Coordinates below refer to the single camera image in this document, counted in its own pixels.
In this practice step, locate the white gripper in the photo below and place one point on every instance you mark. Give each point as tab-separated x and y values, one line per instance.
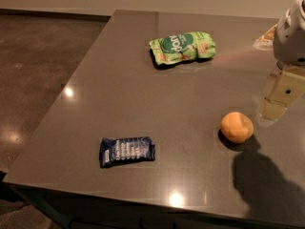
291	37

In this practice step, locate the blue rxbar blueberry wrapper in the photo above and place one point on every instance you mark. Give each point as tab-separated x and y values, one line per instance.
123	151

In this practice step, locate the clear plastic package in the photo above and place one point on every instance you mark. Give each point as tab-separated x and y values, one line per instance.
266	41

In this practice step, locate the orange fruit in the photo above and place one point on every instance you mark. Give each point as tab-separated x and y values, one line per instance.
236	127

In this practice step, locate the green chip bag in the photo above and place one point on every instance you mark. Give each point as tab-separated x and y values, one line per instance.
182	47

